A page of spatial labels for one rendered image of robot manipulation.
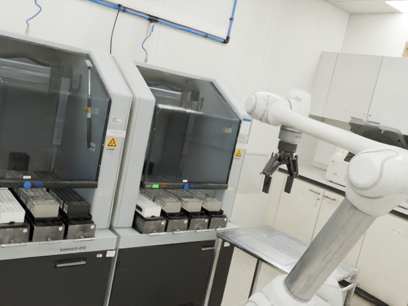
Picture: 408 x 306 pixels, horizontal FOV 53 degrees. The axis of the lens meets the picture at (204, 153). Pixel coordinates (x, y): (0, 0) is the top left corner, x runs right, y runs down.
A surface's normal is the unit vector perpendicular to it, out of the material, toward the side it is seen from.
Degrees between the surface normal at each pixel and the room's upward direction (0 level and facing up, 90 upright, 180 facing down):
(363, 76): 90
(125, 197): 90
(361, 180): 81
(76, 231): 90
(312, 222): 90
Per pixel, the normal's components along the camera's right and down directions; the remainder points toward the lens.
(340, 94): -0.77, -0.06
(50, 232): 0.60, 0.25
